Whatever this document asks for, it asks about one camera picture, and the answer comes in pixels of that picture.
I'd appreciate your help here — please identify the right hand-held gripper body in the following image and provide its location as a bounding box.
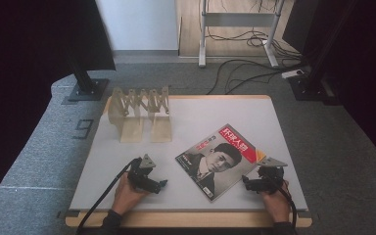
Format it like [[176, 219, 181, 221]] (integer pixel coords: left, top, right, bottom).
[[256, 156, 289, 195]]

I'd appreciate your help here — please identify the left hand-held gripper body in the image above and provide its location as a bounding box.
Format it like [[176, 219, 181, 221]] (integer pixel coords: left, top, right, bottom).
[[126, 154, 157, 192]]

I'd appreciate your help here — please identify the person's left hand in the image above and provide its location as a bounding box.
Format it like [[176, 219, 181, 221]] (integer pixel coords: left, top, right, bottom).
[[112, 174, 152, 216]]

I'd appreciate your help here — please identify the person's right hand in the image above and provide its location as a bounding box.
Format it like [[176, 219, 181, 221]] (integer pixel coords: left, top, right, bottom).
[[259, 180, 292, 224]]

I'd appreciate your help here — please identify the magazine with portrait cover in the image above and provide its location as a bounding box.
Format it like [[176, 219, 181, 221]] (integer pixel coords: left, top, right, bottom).
[[174, 123, 267, 203]]

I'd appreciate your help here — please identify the wooden expandable book rack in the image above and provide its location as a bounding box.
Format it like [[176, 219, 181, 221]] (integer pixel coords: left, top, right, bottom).
[[106, 85, 173, 144]]

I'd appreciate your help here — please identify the black metal stand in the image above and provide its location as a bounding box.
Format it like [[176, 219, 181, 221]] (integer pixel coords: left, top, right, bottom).
[[287, 0, 360, 106], [66, 53, 111, 103]]

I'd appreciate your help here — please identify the white power strip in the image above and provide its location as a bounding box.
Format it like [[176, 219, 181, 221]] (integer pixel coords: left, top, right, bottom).
[[280, 69, 306, 79]]

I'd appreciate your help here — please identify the black curtain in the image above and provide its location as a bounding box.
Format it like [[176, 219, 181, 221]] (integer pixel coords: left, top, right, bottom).
[[282, 0, 376, 174], [0, 0, 117, 216]]

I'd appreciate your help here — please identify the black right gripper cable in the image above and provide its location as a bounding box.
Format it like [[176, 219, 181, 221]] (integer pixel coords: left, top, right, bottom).
[[264, 174, 299, 229]]

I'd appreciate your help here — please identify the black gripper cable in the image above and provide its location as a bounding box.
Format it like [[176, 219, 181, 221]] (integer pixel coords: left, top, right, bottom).
[[264, 174, 299, 229], [75, 158, 142, 235]]

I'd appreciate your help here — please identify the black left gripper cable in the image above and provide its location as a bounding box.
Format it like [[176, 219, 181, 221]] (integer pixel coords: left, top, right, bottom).
[[75, 158, 142, 235]]

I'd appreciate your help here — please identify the black floor cable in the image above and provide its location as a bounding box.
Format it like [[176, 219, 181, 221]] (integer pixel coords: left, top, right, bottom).
[[206, 58, 309, 96]]

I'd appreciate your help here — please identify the bundle of black floor cables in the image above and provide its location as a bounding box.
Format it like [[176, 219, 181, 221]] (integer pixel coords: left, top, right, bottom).
[[205, 27, 305, 62]]

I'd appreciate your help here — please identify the white metal desk frame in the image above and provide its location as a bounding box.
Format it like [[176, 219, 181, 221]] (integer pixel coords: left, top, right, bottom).
[[198, 0, 287, 69]]

